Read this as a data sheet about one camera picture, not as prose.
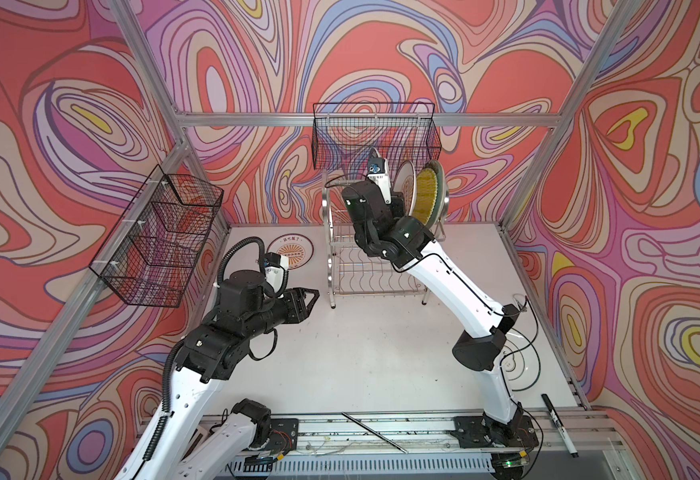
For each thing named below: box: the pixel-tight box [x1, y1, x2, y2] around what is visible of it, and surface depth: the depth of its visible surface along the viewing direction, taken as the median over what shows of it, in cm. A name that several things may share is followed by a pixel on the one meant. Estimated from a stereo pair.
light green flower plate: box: [425, 160, 447, 230], surface depth 72 cm
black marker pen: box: [540, 393, 579, 458], surface depth 75 cm
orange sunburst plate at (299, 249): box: [266, 233, 315, 271], surface depth 113 cm
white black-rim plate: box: [500, 327, 541, 392], surface depth 85 cm
